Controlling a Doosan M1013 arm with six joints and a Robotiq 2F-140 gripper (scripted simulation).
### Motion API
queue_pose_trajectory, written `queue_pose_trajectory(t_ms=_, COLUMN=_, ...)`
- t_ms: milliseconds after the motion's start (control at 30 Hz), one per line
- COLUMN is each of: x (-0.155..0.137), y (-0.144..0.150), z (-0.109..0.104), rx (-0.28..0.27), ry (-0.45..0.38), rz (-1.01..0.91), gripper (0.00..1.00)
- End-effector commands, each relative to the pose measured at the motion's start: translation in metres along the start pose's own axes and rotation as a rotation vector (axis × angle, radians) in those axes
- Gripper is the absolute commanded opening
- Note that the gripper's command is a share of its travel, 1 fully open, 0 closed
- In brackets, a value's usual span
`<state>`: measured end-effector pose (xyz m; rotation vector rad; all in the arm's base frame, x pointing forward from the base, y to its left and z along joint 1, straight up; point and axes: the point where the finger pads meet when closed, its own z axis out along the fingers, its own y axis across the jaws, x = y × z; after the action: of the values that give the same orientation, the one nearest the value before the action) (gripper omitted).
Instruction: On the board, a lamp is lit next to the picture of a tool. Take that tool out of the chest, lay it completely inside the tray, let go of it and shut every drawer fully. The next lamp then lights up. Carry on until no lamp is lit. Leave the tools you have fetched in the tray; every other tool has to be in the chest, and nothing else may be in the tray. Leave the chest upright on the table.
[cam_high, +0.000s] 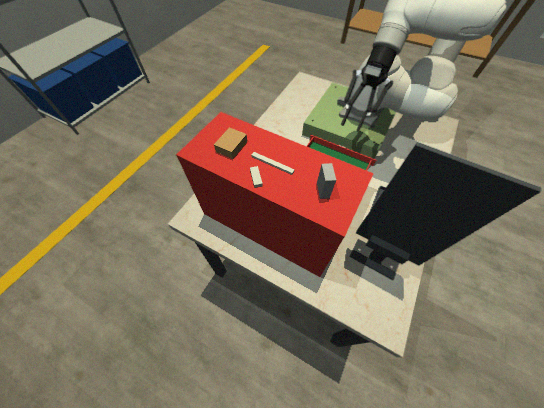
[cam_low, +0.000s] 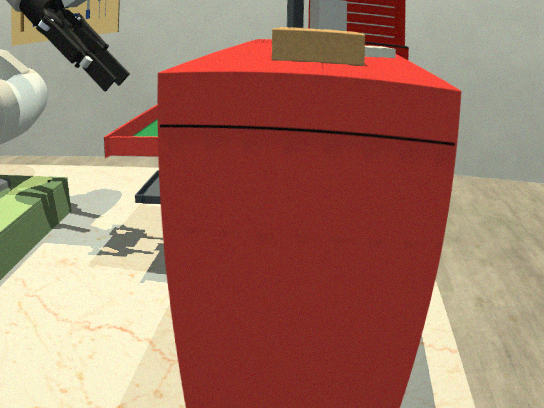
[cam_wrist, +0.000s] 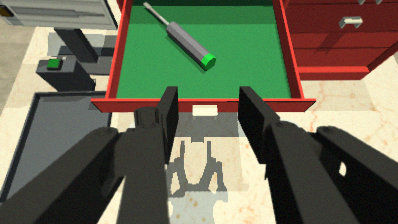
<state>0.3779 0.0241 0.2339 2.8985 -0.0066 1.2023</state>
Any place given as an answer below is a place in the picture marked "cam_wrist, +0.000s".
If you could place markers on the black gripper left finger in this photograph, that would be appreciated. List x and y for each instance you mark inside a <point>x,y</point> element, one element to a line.
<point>68,191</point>

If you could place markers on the red tool chest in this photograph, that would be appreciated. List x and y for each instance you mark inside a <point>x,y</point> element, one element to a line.
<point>331,40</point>

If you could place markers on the black flat panel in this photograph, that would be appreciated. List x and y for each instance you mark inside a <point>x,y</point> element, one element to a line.
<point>68,17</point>

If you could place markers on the grey screwdriver with green end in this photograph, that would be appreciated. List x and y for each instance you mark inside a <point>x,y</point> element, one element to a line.
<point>187,42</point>

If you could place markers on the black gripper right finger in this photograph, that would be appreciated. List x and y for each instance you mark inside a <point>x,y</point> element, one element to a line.
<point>301,190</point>

